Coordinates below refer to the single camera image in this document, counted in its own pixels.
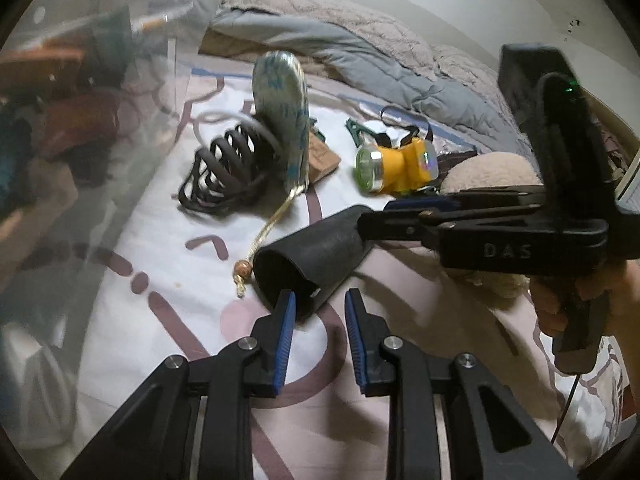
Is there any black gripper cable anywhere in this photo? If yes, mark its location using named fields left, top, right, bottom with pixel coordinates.
left=550, top=370, right=583, bottom=443

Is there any beige fleece hat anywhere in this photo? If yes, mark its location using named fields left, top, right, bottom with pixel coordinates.
left=440, top=152, right=546, bottom=303

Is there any grey headboard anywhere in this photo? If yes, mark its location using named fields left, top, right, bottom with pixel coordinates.
left=320, top=0, right=561, bottom=61

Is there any clear plastic storage bin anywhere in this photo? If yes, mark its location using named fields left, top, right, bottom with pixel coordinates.
left=0, top=0, right=201, bottom=456

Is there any brown fleece blanket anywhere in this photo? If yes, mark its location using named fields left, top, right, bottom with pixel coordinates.
left=199, top=27, right=321, bottom=78

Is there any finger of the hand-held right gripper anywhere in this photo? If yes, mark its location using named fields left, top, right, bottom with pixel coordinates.
left=356, top=207, right=451, bottom=251
left=385, top=185, right=547, bottom=216

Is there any grey duvet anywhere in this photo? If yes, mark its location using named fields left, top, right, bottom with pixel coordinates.
left=200, top=7, right=531, bottom=156

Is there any patterned pouch with gold cord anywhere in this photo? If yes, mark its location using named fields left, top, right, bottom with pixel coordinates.
left=232, top=50, right=311, bottom=301

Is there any beige textured pillow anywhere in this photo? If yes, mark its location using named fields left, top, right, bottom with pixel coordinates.
left=430, top=42, right=506, bottom=106
left=217, top=0, right=433, bottom=68

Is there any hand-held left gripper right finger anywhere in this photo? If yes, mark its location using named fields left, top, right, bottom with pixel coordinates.
left=344, top=287, right=581, bottom=480

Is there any yellow headlamp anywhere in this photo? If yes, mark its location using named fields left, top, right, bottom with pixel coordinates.
left=355, top=105, right=441, bottom=196

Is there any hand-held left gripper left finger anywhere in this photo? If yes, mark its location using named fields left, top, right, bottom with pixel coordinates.
left=60, top=289, right=297, bottom=480

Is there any person's right hand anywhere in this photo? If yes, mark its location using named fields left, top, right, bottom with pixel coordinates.
left=529, top=259, right=640, bottom=342

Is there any black foam tube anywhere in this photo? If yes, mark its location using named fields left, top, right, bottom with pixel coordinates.
left=253, top=205, right=376, bottom=323

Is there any black hair claw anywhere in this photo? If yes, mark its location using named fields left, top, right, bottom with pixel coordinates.
left=172, top=120, right=283, bottom=221

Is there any carved wooden tag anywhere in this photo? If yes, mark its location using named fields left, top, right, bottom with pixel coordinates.
left=305, top=127, right=342, bottom=183

